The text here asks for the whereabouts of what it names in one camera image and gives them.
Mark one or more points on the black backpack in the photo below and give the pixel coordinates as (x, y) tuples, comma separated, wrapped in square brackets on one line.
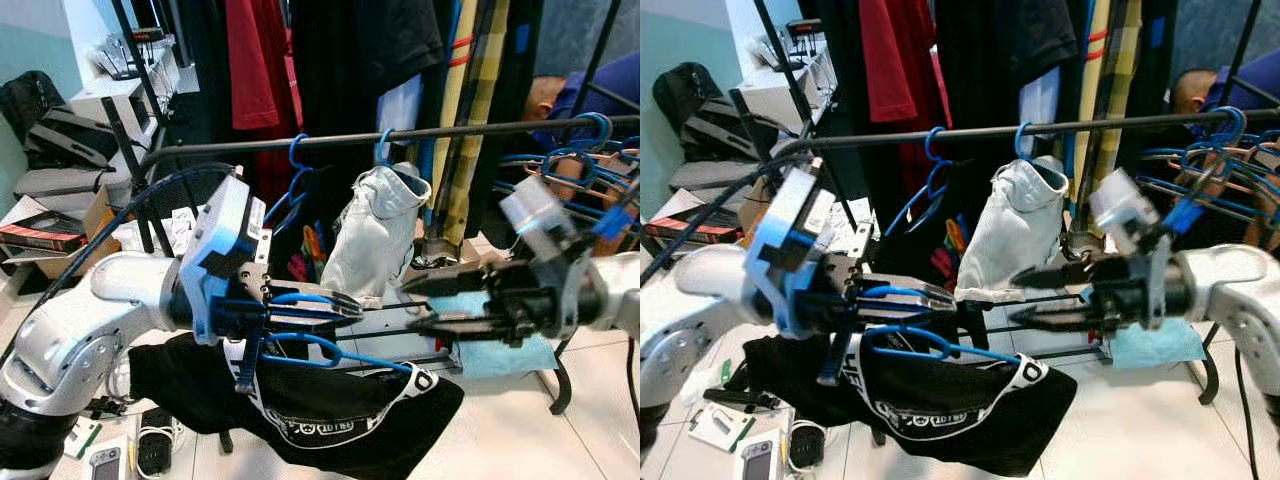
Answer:
[(25, 100), (680, 95)]

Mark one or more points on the person in blue shirt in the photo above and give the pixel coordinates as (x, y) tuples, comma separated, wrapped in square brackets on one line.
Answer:
[(600, 90), (1240, 85)]

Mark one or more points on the black metal clothes rack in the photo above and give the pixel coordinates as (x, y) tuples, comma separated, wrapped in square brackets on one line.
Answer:
[(340, 138), (980, 131)]

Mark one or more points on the white booklet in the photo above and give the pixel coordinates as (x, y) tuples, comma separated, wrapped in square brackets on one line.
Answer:
[(725, 425), (80, 438)]

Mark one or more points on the black printed T-shirt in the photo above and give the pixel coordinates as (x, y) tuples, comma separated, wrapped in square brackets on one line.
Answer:
[(950, 200), (315, 200)]

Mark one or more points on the red garment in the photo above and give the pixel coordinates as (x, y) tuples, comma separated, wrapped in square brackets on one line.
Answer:
[(890, 60), (255, 60)]

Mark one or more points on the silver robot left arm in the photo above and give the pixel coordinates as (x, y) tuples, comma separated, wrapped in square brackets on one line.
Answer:
[(700, 340), (90, 320)]

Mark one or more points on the light grey garment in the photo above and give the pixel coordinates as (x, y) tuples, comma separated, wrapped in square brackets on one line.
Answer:
[(1010, 230), (375, 235)]

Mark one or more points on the orange hanger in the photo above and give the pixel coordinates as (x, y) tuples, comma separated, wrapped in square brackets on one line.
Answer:
[(570, 185), (1200, 175)]

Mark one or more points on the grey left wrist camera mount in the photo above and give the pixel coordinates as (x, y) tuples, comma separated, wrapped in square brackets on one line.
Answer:
[(225, 230), (790, 225)]

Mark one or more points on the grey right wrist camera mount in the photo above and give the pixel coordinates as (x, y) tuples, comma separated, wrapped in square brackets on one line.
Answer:
[(535, 215), (1120, 205)]

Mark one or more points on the white device box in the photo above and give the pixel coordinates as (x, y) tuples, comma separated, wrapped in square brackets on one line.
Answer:
[(758, 462), (105, 465)]

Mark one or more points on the light blue cloth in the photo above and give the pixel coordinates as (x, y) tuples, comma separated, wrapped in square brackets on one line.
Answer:
[(1150, 345), (500, 355)]

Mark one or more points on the white shelf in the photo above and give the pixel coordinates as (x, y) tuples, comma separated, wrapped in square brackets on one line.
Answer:
[(760, 95), (100, 100)]

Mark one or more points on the grey cushion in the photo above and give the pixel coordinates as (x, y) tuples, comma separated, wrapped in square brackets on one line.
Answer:
[(60, 183), (710, 175)]

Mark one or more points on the black power adapter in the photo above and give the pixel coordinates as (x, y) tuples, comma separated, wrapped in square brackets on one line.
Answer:
[(158, 445), (810, 448)]

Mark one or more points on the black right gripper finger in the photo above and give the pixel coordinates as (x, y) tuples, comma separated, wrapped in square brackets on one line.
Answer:
[(460, 328), (1060, 276), (460, 285), (1060, 320)]

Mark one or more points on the yellow plaid garment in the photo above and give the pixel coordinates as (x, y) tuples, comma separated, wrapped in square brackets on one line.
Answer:
[(475, 120), (1110, 120)]

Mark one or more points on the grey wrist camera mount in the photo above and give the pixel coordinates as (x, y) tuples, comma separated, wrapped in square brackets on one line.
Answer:
[(790, 225), (1120, 205), (225, 230), (535, 215)]

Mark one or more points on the black grey striped bag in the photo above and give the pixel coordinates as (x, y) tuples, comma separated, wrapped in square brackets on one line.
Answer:
[(725, 130), (70, 140)]

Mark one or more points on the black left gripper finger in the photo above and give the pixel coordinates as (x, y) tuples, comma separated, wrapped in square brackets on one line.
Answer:
[(935, 298), (345, 305), (900, 316), (300, 320)]

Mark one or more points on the black router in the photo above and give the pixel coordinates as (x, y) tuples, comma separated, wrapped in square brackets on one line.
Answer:
[(148, 35), (805, 26)]

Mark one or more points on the large black garment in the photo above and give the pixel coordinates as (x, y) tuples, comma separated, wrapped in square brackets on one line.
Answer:
[(360, 50), (1000, 50)]

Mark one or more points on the brown cardboard box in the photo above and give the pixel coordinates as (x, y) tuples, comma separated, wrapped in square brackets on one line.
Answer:
[(98, 215), (742, 215)]

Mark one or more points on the black red flat box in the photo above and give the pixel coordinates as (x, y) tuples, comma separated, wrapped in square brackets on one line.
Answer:
[(40, 232), (685, 227)]

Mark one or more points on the black garment white lettered band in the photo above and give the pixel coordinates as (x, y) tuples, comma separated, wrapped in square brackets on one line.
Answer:
[(950, 440), (330, 450)]

